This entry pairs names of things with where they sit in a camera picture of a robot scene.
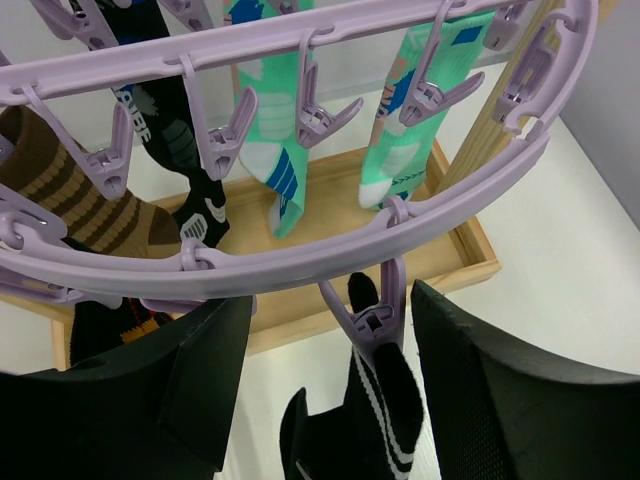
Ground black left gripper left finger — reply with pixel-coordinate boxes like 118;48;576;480
1;297;252;479

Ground mint green sock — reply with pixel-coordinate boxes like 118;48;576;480
222;0;317;239
358;1;494;209

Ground black red yellow argyle sock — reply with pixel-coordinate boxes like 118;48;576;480
69;298;173;366

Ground wooden hanging rack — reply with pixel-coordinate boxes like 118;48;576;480
0;0;569;372

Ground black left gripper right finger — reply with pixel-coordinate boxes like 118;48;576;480
411;280;639;479

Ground black white-striped sock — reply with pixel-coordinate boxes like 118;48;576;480
279;262;424;479

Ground black sock grey blue pattern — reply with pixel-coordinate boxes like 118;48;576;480
98;1;230;247

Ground brown striped sock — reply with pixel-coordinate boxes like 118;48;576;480
1;106;181;259

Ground lilac round clip hanger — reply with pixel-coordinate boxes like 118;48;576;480
0;0;600;361

